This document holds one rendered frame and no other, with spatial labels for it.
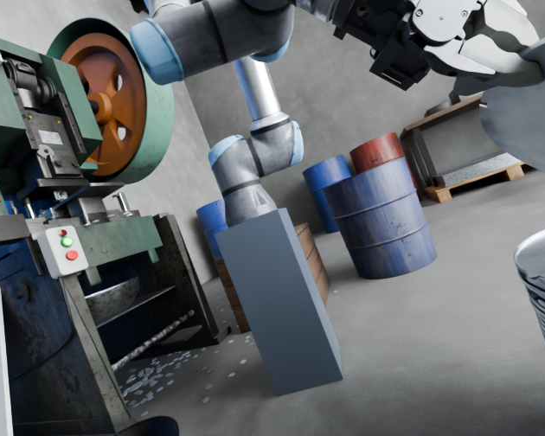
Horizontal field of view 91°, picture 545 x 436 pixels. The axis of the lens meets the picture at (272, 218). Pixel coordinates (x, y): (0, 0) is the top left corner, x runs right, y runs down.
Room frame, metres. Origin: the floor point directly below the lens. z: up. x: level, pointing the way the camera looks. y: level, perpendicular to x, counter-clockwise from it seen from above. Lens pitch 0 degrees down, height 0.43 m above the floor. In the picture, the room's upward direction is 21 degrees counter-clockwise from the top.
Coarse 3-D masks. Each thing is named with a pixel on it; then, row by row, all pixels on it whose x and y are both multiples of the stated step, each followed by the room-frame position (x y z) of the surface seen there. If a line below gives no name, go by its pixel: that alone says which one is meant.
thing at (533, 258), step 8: (544, 232) 0.40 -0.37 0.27; (528, 240) 0.39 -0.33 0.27; (536, 240) 0.39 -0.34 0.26; (544, 240) 0.38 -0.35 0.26; (520, 248) 0.38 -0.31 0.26; (528, 248) 0.37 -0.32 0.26; (536, 248) 0.36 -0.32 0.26; (544, 248) 0.35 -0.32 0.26; (520, 256) 0.36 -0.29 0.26; (528, 256) 0.35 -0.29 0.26; (536, 256) 0.34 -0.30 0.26; (544, 256) 0.34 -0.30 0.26; (520, 264) 0.34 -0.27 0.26; (528, 264) 0.33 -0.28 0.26; (536, 264) 0.32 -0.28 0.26; (544, 264) 0.32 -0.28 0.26; (528, 272) 0.31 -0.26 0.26; (536, 272) 0.31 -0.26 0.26; (536, 280) 0.29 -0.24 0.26; (544, 280) 0.28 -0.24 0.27
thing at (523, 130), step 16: (528, 48) 0.25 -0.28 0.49; (544, 48) 0.24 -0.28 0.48; (544, 64) 0.25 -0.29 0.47; (544, 80) 0.26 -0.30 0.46; (496, 96) 0.31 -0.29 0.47; (512, 96) 0.30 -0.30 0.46; (528, 96) 0.29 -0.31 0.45; (544, 96) 0.28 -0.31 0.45; (480, 112) 0.35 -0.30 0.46; (496, 112) 0.33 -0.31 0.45; (512, 112) 0.32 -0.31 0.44; (528, 112) 0.31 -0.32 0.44; (544, 112) 0.30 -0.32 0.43; (496, 128) 0.36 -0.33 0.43; (512, 128) 0.34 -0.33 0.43; (528, 128) 0.33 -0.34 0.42; (544, 128) 0.32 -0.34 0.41; (512, 144) 0.37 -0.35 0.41; (528, 144) 0.36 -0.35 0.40; (544, 144) 0.34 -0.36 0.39; (528, 160) 0.39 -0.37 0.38; (544, 160) 0.37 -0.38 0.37
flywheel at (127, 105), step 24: (72, 48) 1.41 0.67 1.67; (96, 48) 1.37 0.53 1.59; (120, 48) 1.30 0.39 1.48; (96, 72) 1.42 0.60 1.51; (120, 72) 1.36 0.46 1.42; (96, 96) 1.40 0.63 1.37; (120, 96) 1.38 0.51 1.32; (144, 96) 1.28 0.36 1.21; (96, 120) 1.42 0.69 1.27; (120, 120) 1.41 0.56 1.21; (144, 120) 1.30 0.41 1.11; (120, 144) 1.43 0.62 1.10; (120, 168) 1.41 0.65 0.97
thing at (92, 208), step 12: (84, 192) 0.96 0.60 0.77; (96, 192) 1.01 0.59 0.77; (108, 192) 1.06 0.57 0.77; (60, 204) 1.00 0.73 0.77; (72, 204) 1.01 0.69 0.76; (84, 204) 1.01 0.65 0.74; (96, 204) 1.05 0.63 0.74; (72, 216) 1.02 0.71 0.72; (84, 216) 1.00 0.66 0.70; (96, 216) 1.03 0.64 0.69
